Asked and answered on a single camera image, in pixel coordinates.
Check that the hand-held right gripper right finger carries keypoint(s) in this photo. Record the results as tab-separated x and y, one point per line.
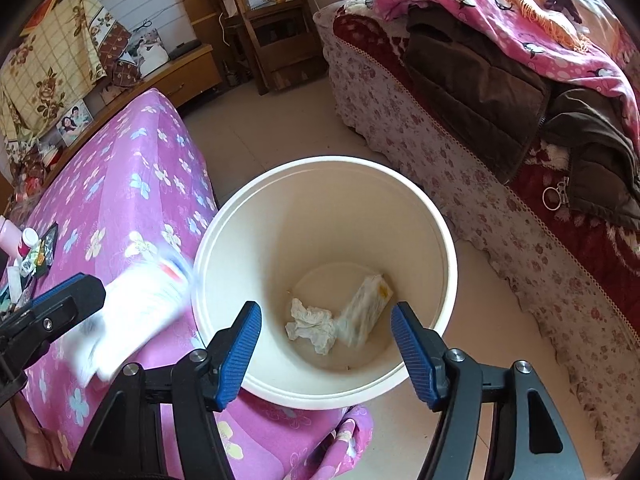
412	355

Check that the wooden shelf rack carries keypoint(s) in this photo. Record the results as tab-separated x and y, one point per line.
280	45

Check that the sofa with pink blanket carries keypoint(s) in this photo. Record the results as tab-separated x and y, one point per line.
425	135

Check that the pink printed blanket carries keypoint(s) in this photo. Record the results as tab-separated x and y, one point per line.
475	0

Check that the white tube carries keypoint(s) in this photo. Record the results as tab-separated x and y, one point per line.
14	285

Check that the framed photo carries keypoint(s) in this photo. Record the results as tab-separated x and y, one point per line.
74	122

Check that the crumpled white tissue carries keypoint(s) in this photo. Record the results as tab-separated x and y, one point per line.
310	325

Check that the wooden cabinet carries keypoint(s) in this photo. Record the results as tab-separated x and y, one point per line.
190	72

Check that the white bottle with pink label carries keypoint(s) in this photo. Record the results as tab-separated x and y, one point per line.
27	242

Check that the beige floral cloth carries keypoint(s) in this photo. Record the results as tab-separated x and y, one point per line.
45	70

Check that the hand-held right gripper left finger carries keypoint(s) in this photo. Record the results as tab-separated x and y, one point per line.
241	355

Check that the white plastic bucket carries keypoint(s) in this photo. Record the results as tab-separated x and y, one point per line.
300	210

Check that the pink floral tablecloth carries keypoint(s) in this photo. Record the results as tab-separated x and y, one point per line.
125	185

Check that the white printed bag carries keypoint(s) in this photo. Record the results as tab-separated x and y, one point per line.
150	55

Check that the red plush blanket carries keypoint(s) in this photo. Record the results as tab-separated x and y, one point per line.
600	245

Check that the small black box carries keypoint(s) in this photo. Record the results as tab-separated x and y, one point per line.
182	49

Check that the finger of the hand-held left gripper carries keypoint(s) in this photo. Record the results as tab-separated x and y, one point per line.
70	292

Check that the white paper packet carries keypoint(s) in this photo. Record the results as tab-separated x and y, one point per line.
135	320

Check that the brown floral cloth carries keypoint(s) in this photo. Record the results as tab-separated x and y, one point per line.
117	45

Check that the brown jacket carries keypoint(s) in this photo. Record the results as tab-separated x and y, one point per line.
475	90

